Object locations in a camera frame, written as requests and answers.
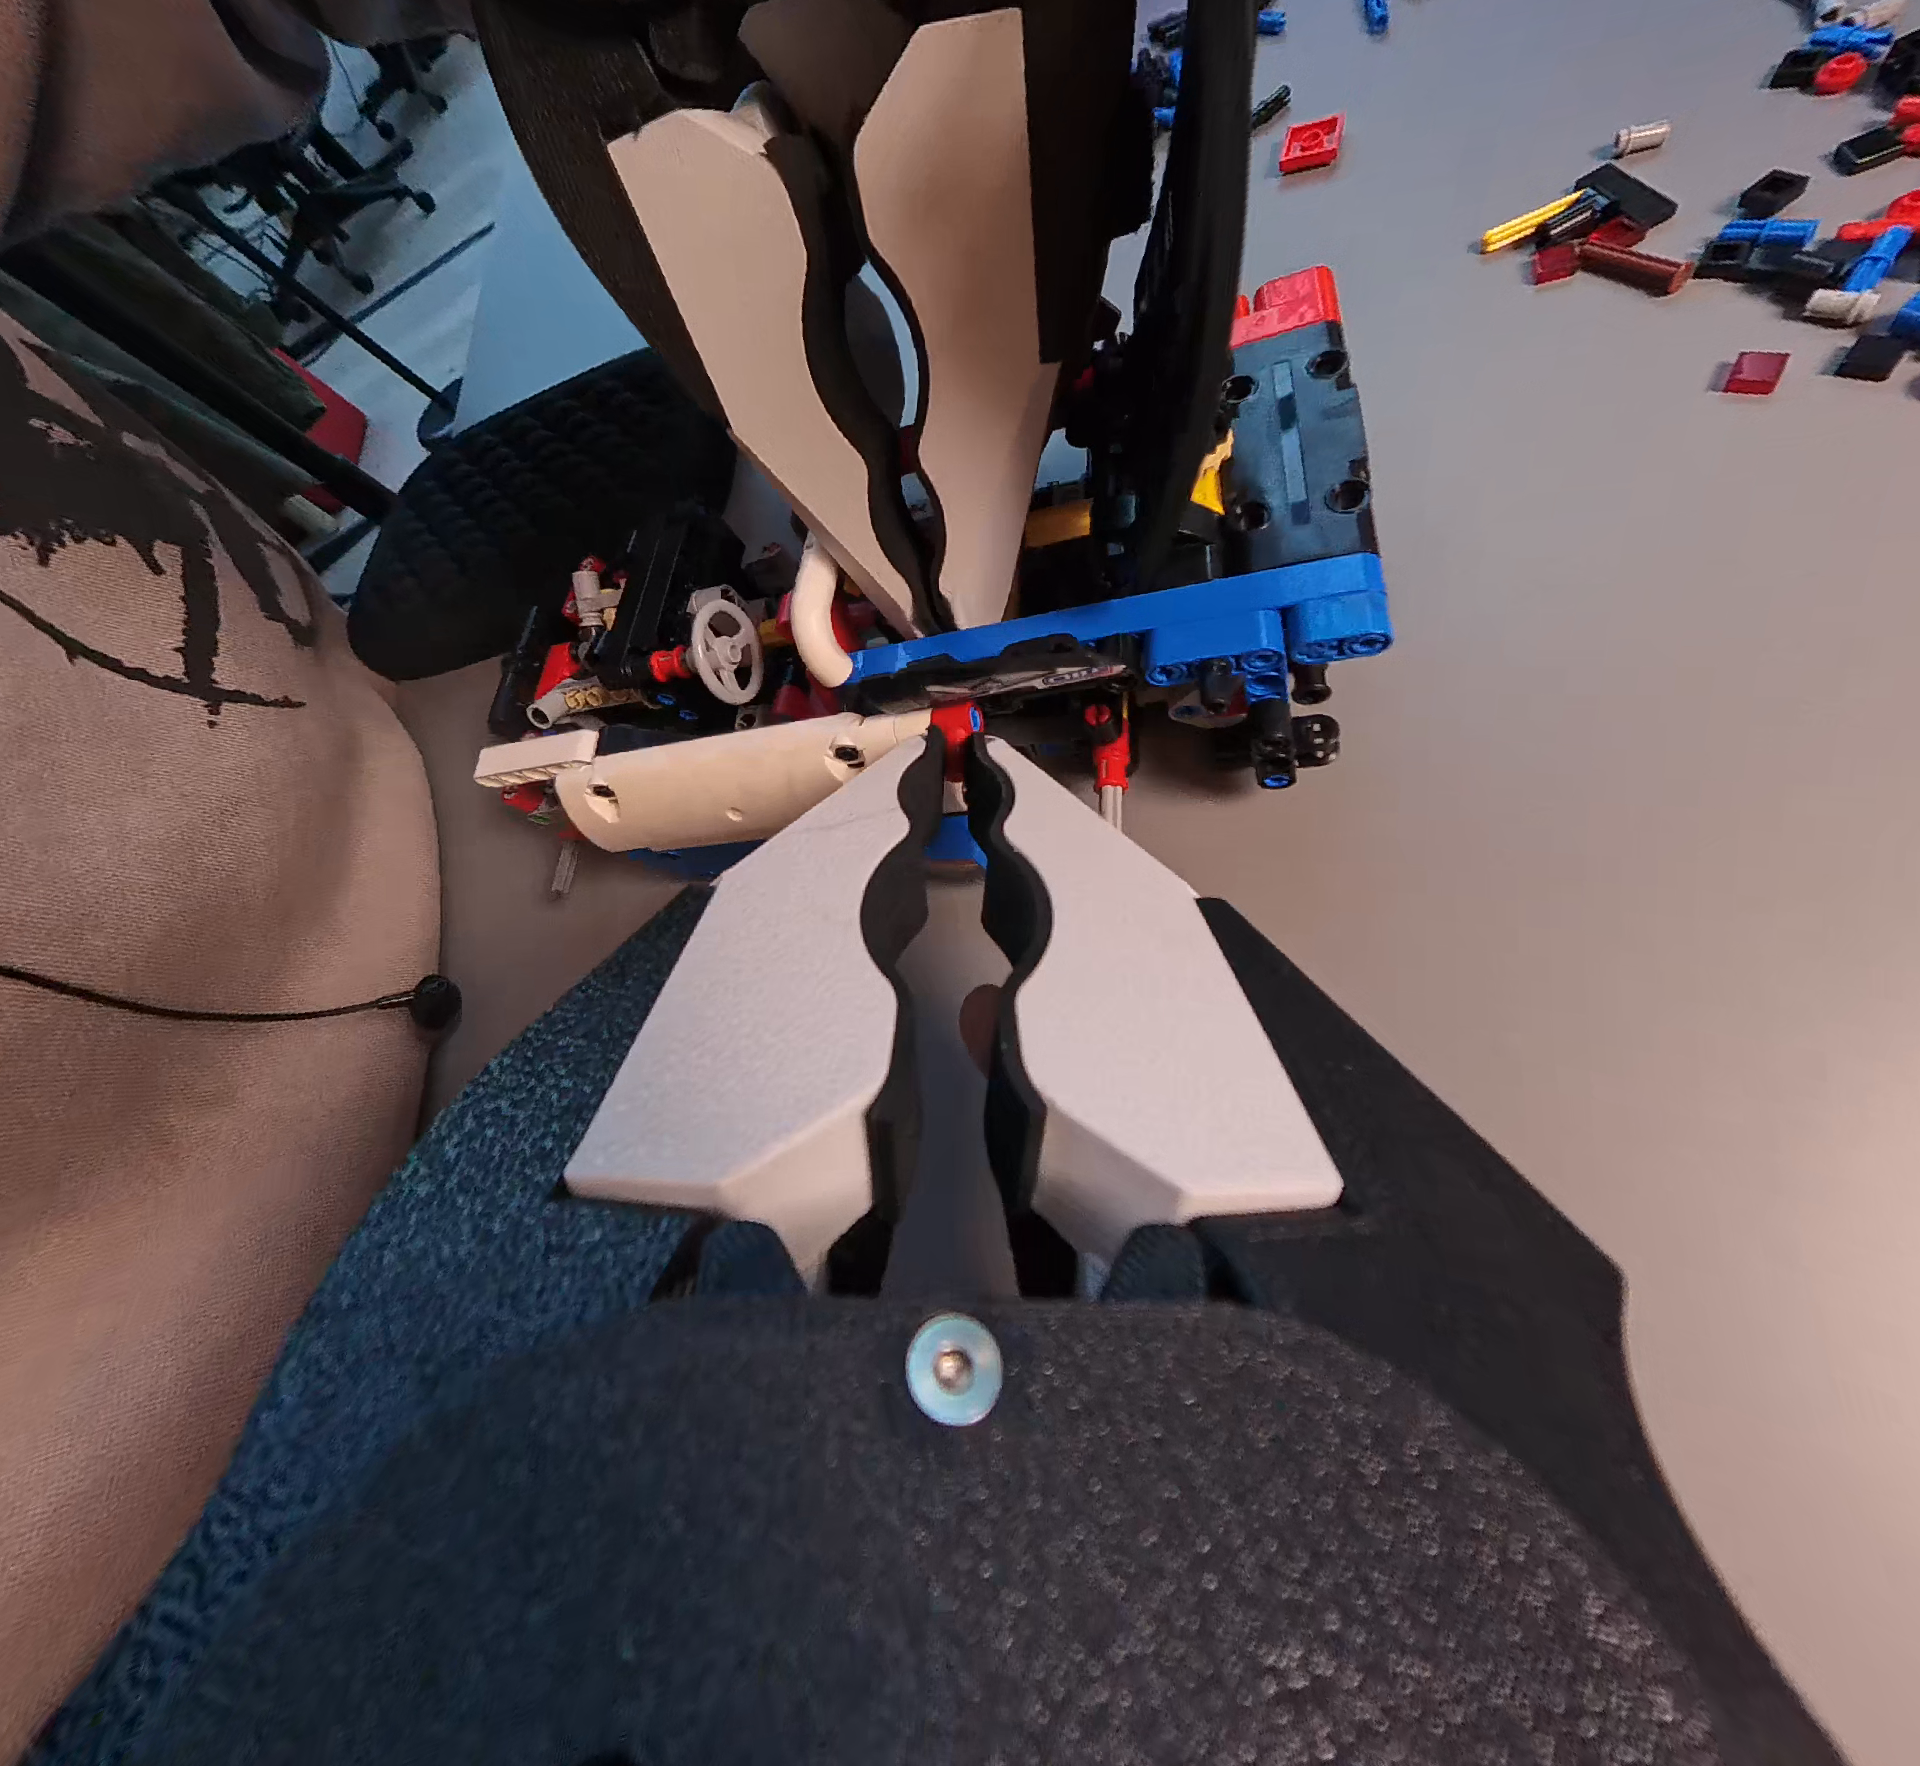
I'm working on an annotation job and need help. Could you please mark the heap of blue black pins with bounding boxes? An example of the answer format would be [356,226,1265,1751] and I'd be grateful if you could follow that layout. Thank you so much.
[1133,0,1296,136]

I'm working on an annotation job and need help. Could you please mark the white and blue lego panel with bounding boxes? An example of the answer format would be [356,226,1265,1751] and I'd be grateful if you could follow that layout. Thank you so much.
[475,709,994,885]

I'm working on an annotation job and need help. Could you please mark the pile of small lego pieces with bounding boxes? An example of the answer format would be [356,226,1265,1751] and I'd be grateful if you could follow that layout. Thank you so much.
[1477,0,1920,399]

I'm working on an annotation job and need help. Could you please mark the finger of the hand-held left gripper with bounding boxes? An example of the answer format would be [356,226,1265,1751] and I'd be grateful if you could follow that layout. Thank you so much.
[605,108,930,639]
[850,4,1048,622]

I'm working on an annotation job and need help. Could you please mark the thin black cable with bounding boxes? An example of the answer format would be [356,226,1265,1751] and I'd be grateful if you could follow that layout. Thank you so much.
[0,963,466,1042]

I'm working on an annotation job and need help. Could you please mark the black textured cushion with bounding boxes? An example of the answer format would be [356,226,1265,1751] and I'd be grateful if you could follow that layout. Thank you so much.
[346,349,747,686]

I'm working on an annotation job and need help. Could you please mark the person's leg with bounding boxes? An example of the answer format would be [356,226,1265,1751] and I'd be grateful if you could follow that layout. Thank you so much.
[0,222,329,516]

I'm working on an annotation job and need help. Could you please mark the lego race car model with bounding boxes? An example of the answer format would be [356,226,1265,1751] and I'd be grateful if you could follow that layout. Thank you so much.
[487,0,1400,885]

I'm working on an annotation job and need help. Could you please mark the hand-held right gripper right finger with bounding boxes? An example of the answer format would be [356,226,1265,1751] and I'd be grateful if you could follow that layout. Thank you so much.
[958,730,1346,1296]

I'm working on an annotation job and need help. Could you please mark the black office chair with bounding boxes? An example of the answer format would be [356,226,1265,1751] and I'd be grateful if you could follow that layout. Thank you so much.
[142,32,456,301]

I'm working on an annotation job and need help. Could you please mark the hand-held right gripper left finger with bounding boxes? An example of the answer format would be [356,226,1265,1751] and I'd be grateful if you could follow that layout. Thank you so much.
[562,729,952,1293]

